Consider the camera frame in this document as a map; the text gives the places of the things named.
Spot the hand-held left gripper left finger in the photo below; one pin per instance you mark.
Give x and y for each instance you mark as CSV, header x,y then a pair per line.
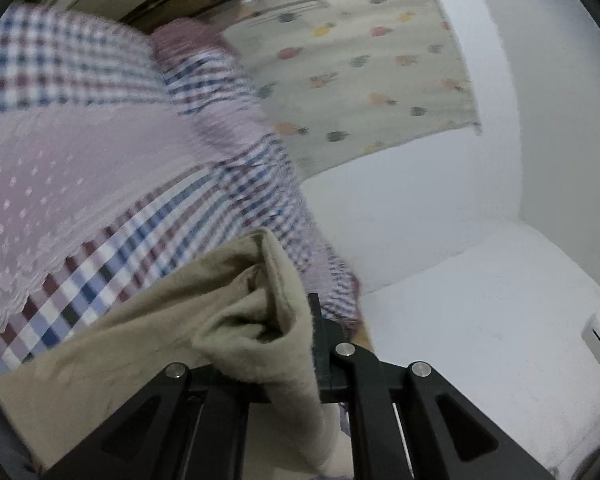
x,y
220,425

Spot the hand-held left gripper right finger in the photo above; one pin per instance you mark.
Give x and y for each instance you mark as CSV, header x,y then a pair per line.
x,y
326,360

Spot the beige garment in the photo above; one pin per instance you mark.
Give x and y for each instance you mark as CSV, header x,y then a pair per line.
x,y
155,330

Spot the rolled checkered quilt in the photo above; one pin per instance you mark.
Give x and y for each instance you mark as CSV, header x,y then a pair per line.
x,y
240,160

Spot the cream patterned curtain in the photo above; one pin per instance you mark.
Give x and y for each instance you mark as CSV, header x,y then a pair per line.
x,y
360,75

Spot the checkered lace bed cover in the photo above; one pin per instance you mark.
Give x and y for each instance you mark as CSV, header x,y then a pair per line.
x,y
80,170

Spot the maroon dotted pillow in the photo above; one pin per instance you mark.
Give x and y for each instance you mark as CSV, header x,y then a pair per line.
x,y
180,37

